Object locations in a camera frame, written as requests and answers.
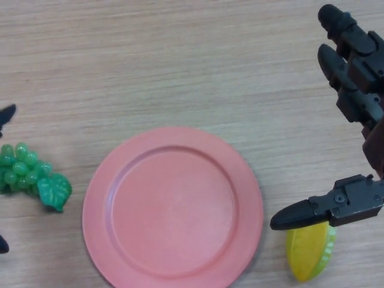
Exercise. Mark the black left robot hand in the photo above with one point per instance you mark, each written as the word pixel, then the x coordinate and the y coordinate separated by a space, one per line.
pixel 6 115

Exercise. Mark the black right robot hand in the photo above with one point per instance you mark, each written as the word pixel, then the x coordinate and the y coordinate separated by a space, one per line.
pixel 360 66

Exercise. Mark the green plastic grape bunch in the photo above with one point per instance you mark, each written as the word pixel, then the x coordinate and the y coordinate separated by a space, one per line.
pixel 24 171

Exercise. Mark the pink round plate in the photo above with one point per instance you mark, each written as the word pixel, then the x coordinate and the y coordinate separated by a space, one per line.
pixel 172 207

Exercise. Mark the yellow green starfruit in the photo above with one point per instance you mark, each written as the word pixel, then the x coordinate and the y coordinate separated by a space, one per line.
pixel 306 255

